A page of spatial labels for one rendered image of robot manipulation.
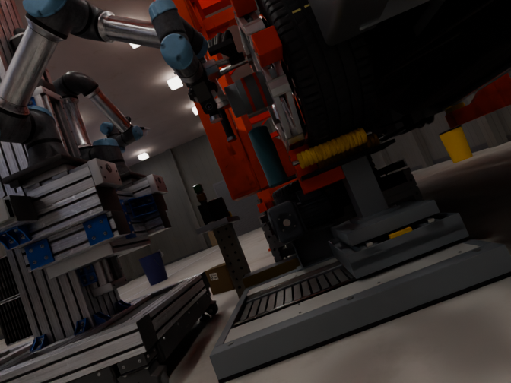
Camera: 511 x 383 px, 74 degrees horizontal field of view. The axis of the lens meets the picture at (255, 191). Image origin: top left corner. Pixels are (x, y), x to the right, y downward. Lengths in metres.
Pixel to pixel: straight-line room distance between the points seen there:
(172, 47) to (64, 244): 0.79
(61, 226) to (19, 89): 0.45
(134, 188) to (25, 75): 0.70
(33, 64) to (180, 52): 0.53
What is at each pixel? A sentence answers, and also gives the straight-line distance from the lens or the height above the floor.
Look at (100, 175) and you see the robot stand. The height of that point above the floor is 0.71.
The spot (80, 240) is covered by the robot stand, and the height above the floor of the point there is 0.54.
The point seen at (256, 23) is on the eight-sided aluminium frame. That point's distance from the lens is 1.22.
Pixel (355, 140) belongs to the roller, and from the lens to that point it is 1.23.
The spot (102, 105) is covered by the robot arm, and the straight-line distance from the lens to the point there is 2.07.
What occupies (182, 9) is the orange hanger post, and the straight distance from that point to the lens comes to 2.15.
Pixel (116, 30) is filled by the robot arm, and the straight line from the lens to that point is 1.27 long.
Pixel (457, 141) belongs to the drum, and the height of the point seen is 0.37.
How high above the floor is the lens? 0.37
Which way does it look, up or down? 5 degrees up
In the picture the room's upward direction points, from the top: 22 degrees counter-clockwise
